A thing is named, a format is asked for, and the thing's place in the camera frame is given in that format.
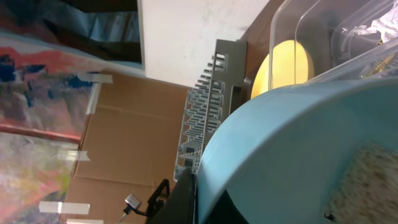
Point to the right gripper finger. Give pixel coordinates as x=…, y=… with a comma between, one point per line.
x=180, y=206

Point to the light blue bowl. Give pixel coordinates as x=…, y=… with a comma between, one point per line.
x=280, y=154

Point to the rice food scraps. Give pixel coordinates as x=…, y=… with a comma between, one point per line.
x=367, y=191

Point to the yellow green snack wrapper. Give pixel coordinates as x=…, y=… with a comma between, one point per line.
x=386, y=67

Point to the white paper napkin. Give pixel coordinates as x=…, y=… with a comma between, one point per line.
x=386, y=25

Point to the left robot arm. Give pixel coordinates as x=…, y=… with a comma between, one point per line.
x=155, y=202

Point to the grey plastic dishwasher rack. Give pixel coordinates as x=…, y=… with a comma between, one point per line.
x=216, y=94

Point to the clear plastic waste bin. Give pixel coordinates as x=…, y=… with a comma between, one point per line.
x=322, y=27

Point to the brown cardboard box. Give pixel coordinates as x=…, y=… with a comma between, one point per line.
x=131, y=142

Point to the colourful painted sheet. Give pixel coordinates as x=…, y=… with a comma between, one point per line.
x=43, y=113

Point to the yellow round plate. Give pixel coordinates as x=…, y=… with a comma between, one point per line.
x=291, y=64

